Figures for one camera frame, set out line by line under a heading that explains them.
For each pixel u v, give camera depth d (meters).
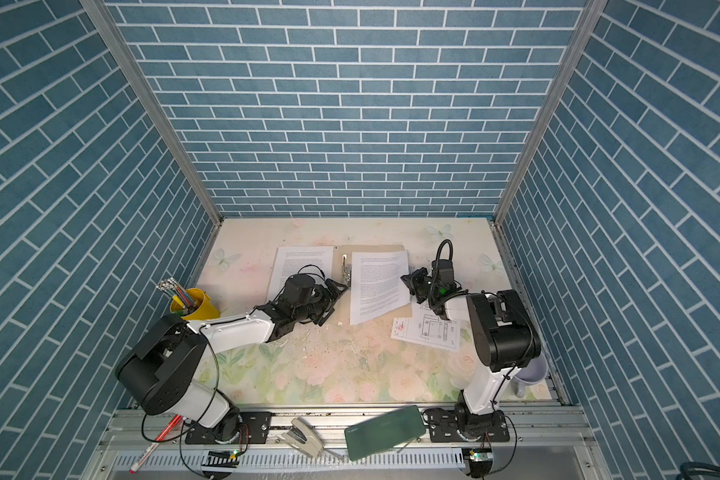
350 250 1.10
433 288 0.78
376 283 1.02
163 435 0.72
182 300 0.84
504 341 0.49
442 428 0.73
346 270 1.03
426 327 0.91
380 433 0.72
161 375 0.44
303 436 0.71
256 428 0.74
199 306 0.84
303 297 0.71
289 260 1.08
